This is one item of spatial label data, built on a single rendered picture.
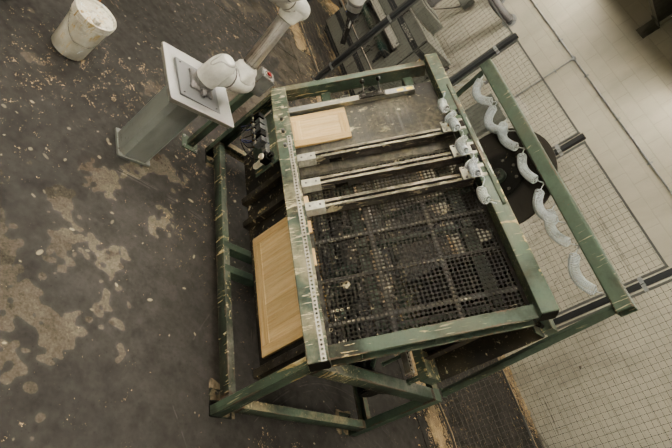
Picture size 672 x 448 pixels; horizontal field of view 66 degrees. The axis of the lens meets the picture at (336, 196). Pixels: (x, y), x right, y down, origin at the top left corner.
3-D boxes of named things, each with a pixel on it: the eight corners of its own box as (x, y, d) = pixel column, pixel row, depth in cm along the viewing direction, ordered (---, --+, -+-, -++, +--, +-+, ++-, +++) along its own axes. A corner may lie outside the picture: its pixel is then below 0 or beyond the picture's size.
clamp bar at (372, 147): (297, 159, 357) (292, 135, 338) (465, 127, 360) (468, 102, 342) (299, 170, 351) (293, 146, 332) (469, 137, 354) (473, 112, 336)
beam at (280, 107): (272, 99, 408) (269, 88, 399) (287, 96, 408) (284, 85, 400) (309, 372, 271) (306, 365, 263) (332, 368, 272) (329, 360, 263)
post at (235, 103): (186, 139, 421) (248, 84, 389) (192, 143, 425) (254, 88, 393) (186, 144, 418) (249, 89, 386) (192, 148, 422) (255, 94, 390)
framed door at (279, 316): (254, 240, 379) (252, 239, 378) (309, 203, 356) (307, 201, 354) (264, 358, 323) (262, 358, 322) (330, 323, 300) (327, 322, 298)
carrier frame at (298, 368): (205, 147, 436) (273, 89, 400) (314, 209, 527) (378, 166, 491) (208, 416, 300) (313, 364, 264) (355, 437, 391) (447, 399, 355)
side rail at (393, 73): (287, 96, 408) (284, 85, 400) (423, 71, 411) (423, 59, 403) (287, 101, 405) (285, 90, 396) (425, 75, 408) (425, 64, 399)
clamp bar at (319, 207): (305, 207, 331) (300, 183, 312) (485, 172, 334) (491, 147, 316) (307, 219, 325) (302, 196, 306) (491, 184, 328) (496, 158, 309)
